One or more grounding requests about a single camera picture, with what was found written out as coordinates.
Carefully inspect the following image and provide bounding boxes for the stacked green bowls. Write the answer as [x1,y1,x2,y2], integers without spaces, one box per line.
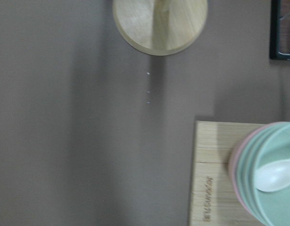
[230,122,290,226]

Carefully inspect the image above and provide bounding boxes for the pink bowl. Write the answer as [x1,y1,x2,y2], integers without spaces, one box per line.
[228,121,282,215]

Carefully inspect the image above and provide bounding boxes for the wooden mug tree stand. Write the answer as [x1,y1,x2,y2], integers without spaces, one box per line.
[112,0,208,56]

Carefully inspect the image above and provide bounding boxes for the white spoon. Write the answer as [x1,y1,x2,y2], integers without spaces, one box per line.
[254,159,290,193]

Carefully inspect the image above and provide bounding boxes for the black framed box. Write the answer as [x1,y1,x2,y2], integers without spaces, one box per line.
[269,0,290,60]

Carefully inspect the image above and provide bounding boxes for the wooden cutting board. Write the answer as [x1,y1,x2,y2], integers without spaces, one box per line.
[189,121,262,226]

